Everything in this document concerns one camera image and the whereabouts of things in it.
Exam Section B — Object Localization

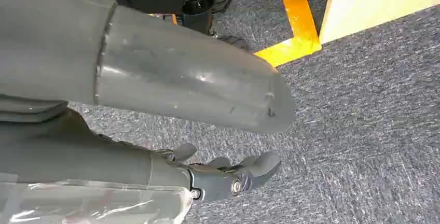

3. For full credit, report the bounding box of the clear plastic wrap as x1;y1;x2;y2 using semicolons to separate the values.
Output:
0;173;194;224

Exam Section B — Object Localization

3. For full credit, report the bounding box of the yellow floor tape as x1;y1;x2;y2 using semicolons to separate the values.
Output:
254;0;323;68

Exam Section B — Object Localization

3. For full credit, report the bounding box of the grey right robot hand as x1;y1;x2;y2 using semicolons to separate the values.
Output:
0;0;297;203

